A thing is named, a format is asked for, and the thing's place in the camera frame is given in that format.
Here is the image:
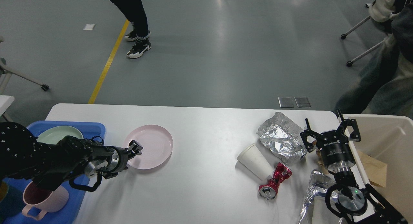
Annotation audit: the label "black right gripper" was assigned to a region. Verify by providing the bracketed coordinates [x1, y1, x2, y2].
[300, 109, 361, 170]

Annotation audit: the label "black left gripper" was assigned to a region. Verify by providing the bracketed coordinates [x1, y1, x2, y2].
[97, 140, 143, 180]

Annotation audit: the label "pink plate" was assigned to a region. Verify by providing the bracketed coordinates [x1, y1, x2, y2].
[122, 125, 173, 170]

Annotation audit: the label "pink mug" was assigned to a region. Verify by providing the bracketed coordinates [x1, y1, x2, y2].
[22, 182, 69, 221]

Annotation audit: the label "dark green mug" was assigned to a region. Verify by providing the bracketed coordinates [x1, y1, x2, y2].
[0, 181, 26, 223]

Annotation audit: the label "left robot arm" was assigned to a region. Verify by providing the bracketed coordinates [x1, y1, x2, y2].
[0, 122, 143, 192]

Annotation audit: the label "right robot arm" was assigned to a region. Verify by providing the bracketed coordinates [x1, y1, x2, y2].
[300, 110, 408, 224]

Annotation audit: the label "crumpled foil small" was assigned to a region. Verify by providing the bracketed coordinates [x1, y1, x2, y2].
[298, 170, 346, 224]

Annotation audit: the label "floor outlet plate right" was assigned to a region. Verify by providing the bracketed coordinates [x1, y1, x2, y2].
[294, 97, 311, 108]

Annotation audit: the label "floor outlet plate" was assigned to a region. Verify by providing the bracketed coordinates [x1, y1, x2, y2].
[278, 97, 295, 108]
[294, 97, 311, 108]

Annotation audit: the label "crumpled foil large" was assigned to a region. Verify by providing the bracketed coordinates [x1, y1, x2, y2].
[256, 112, 307, 166]

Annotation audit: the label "brown paper bag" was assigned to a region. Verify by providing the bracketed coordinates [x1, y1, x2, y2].
[357, 150, 388, 188]

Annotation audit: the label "beige plastic bin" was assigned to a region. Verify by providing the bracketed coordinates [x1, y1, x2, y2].
[344, 114, 413, 224]

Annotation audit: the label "floor outlet plate left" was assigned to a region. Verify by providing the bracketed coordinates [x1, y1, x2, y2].
[278, 97, 295, 108]

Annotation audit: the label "person in jeans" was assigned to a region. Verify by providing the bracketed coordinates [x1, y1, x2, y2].
[333, 3, 413, 118]

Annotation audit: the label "crushed red can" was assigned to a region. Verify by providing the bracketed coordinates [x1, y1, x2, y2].
[258, 162, 293, 200]

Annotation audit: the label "green plate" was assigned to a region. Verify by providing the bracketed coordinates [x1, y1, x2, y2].
[37, 125, 84, 145]

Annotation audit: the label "white side table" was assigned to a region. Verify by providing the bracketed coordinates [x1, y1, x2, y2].
[0, 95, 15, 122]

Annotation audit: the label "blue plastic tray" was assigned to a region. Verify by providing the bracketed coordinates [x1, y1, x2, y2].
[3, 120, 106, 224]

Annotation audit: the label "office chair right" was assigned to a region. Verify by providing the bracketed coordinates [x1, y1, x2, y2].
[341, 0, 404, 67]

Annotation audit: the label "walking person dark trousers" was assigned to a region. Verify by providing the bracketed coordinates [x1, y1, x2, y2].
[109, 0, 151, 59]

